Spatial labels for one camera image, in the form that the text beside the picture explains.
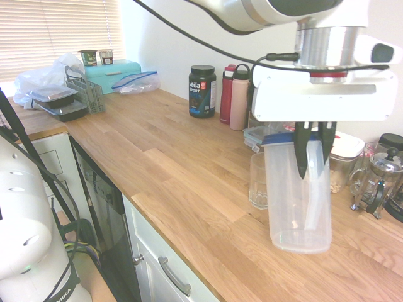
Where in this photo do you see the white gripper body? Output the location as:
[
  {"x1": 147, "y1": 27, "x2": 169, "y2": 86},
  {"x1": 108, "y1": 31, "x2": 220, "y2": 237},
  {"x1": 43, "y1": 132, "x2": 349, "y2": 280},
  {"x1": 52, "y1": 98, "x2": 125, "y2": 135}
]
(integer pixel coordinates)
[{"x1": 251, "y1": 64, "x2": 398, "y2": 123}]

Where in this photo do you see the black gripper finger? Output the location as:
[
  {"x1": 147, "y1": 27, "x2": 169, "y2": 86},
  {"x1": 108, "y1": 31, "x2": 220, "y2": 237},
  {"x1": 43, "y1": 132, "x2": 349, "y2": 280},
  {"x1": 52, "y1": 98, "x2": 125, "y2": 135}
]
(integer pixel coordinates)
[
  {"x1": 317, "y1": 121, "x2": 338, "y2": 165},
  {"x1": 293, "y1": 121, "x2": 313, "y2": 181}
]

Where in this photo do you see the clear plastic pitcher blue lid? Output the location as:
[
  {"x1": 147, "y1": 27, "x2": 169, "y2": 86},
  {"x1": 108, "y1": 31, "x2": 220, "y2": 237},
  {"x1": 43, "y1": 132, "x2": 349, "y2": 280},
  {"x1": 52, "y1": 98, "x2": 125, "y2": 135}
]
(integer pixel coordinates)
[{"x1": 259, "y1": 131, "x2": 334, "y2": 255}]

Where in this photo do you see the pink water bottle black cap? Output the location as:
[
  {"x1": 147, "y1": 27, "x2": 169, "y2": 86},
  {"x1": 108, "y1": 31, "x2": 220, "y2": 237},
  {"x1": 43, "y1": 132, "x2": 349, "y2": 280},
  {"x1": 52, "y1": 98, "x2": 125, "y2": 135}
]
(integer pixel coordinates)
[{"x1": 229, "y1": 63, "x2": 252, "y2": 131}]

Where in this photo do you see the red water bottle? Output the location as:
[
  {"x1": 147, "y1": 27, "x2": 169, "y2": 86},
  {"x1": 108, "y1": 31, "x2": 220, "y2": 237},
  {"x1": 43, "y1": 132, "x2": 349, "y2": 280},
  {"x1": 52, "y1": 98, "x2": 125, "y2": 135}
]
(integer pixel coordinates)
[{"x1": 219, "y1": 64, "x2": 237, "y2": 125}]

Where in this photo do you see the clear canister white lid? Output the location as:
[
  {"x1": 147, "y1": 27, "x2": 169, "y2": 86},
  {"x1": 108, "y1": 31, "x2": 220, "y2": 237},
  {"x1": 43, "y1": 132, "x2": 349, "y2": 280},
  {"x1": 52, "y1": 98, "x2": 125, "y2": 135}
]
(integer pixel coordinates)
[{"x1": 328, "y1": 131, "x2": 366, "y2": 194}]

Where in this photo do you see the glass food container blue lid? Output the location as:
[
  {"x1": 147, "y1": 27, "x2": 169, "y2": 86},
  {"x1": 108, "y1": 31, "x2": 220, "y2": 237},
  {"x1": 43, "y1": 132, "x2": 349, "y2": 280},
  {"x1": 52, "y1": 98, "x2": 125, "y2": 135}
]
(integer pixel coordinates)
[{"x1": 242, "y1": 125, "x2": 275, "y2": 154}]

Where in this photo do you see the clear drinking glass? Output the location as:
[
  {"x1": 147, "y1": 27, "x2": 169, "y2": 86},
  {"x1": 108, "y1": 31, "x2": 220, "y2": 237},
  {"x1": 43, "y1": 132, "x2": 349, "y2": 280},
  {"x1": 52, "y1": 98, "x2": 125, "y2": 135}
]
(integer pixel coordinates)
[{"x1": 248, "y1": 152, "x2": 269, "y2": 211}]

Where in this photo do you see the chrome glass French press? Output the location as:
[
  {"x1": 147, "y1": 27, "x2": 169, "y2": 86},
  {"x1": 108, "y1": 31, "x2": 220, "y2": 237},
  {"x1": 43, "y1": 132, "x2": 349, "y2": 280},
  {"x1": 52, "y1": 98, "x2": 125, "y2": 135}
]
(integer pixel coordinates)
[{"x1": 348, "y1": 147, "x2": 403, "y2": 220}]

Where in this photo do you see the white bottle red cap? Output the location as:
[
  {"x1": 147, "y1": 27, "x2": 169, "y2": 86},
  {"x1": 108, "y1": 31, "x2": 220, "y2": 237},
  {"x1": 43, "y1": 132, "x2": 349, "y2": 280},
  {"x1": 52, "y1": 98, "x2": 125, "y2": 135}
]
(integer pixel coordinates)
[{"x1": 355, "y1": 33, "x2": 403, "y2": 69}]

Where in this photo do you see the black Vega protein tub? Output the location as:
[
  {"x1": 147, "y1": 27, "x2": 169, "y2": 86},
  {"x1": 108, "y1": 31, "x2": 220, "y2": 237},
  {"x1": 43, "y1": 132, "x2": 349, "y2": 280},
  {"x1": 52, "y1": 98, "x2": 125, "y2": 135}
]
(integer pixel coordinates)
[{"x1": 188, "y1": 64, "x2": 219, "y2": 119}]

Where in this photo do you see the white cabinet drawer front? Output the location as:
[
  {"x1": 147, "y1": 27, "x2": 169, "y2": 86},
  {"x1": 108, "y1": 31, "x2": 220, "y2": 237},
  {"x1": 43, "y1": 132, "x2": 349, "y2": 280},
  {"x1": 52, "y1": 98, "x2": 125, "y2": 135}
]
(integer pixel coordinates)
[{"x1": 122, "y1": 194, "x2": 222, "y2": 302}]

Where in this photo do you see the clear zip bag blue seal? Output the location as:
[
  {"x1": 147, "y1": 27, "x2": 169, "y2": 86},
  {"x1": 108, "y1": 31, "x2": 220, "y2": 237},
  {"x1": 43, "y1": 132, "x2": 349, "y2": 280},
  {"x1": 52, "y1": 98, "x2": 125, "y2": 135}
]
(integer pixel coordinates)
[{"x1": 111, "y1": 70, "x2": 161, "y2": 96}]

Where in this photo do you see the teal metal bread box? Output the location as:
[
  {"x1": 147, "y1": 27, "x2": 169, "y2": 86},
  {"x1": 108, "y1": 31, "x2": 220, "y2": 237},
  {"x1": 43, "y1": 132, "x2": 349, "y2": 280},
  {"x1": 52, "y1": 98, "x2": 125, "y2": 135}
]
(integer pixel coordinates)
[{"x1": 82, "y1": 59, "x2": 143, "y2": 96}]

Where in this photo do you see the black dishwasher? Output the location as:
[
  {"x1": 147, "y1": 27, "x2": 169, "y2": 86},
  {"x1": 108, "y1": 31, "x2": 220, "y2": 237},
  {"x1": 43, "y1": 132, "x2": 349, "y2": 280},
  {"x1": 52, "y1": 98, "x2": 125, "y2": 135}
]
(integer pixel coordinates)
[{"x1": 69, "y1": 134, "x2": 143, "y2": 302}]

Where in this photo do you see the brown yogurt cup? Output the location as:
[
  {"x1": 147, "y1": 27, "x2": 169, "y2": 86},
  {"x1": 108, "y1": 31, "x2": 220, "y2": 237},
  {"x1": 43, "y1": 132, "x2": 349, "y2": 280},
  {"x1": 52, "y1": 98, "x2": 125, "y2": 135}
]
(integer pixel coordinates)
[{"x1": 97, "y1": 49, "x2": 115, "y2": 65}]

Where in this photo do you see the grey plastic cutlery basket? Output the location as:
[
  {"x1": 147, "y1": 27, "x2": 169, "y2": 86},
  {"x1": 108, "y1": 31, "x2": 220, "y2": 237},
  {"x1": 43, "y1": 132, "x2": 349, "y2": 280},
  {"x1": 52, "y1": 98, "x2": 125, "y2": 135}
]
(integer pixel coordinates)
[{"x1": 64, "y1": 65, "x2": 107, "y2": 115}]

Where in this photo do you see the green yogurt cup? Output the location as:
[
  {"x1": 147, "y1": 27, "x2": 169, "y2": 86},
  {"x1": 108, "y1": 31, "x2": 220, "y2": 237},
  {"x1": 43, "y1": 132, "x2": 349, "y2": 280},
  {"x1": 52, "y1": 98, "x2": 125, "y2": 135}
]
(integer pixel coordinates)
[{"x1": 77, "y1": 49, "x2": 98, "y2": 67}]

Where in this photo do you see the black food container clear lid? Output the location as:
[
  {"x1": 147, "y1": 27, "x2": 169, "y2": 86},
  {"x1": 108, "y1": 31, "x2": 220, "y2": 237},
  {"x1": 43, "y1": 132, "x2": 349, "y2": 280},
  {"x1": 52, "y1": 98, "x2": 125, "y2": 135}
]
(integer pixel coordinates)
[
  {"x1": 25, "y1": 84, "x2": 78, "y2": 110},
  {"x1": 35, "y1": 99, "x2": 89, "y2": 123}
]

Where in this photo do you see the beige window blind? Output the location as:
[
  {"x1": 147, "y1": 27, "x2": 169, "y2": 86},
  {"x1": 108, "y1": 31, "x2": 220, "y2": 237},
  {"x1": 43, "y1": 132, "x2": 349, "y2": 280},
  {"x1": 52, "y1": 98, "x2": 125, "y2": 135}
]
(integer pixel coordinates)
[{"x1": 0, "y1": 0, "x2": 123, "y2": 85}]

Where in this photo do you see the white plastic bag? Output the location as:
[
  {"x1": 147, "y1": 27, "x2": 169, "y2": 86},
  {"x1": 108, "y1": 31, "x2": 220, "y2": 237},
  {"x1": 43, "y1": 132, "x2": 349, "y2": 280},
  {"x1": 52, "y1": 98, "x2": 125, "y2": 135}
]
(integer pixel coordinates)
[{"x1": 13, "y1": 52, "x2": 86, "y2": 110}]

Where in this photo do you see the black stand pole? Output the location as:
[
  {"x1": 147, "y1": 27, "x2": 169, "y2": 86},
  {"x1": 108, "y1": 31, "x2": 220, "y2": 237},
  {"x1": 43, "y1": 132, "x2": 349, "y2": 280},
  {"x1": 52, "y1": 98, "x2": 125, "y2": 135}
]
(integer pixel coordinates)
[{"x1": 0, "y1": 87, "x2": 77, "y2": 221}]

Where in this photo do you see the silver drawer handle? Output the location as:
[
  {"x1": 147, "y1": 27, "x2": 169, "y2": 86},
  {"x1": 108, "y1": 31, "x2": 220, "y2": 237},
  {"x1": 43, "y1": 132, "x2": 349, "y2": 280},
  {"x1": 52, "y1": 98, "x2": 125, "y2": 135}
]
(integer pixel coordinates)
[{"x1": 157, "y1": 255, "x2": 193, "y2": 297}]

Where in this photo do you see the coloured cable bundle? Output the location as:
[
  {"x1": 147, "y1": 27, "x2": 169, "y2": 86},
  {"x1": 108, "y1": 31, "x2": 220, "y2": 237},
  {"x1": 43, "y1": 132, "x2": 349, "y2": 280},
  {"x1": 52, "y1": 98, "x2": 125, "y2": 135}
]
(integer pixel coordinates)
[{"x1": 61, "y1": 216, "x2": 103, "y2": 274}]

